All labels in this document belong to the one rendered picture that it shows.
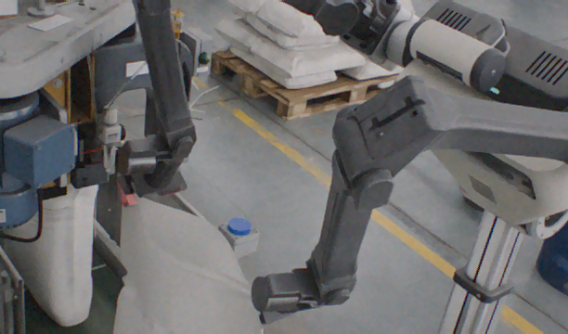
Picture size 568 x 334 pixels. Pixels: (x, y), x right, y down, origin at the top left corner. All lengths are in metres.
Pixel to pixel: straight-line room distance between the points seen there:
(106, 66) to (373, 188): 0.88
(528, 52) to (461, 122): 0.47
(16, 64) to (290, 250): 2.20
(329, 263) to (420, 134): 0.36
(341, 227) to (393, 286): 2.26
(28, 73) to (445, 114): 0.72
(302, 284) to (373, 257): 2.19
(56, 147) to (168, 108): 0.22
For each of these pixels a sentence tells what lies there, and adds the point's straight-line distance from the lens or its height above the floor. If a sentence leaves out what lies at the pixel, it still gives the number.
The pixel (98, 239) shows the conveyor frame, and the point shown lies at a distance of 2.57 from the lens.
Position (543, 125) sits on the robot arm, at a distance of 0.96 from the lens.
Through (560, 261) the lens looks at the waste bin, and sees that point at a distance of 3.52.
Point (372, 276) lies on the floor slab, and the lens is 3.27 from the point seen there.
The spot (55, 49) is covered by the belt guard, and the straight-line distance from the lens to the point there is 1.35.
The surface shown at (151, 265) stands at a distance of 1.54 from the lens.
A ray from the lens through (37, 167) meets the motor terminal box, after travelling 1.30.
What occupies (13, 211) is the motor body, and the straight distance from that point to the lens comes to 1.42.
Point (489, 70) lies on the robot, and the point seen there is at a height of 1.54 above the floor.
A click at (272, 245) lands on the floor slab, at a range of 3.32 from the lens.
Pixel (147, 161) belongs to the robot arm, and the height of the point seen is 1.18.
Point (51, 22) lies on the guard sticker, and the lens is 1.47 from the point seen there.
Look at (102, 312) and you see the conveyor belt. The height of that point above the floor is 0.38.
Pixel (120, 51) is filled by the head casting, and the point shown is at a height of 1.33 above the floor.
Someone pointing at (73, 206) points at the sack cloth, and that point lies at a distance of 2.06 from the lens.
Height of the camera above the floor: 1.92
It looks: 29 degrees down
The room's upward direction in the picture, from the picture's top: 10 degrees clockwise
